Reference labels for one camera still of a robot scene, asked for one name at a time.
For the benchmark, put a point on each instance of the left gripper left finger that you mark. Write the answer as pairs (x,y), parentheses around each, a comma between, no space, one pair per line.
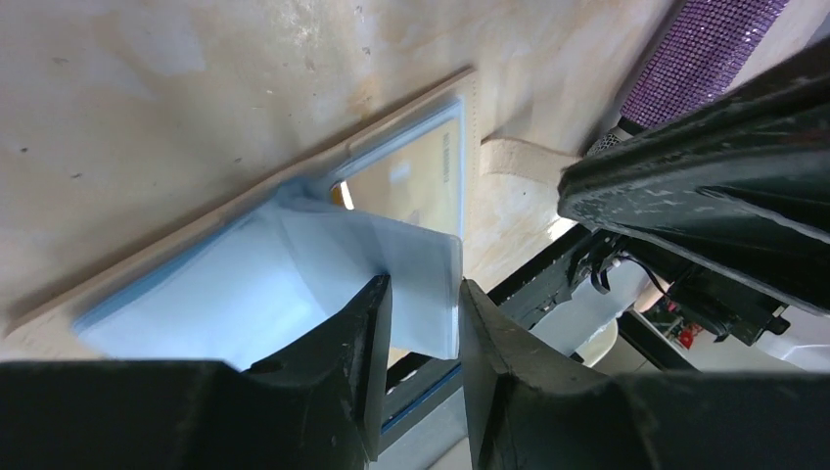
(315,404)

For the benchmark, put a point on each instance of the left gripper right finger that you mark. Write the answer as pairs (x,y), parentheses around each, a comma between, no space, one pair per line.
(531,407)

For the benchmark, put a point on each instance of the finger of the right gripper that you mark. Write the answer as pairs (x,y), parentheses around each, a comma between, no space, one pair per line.
(740,186)

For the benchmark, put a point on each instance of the purple glitter microphone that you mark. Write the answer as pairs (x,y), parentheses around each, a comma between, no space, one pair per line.
(704,49)

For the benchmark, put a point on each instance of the white grey credit card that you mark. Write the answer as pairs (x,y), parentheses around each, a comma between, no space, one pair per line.
(337,251)

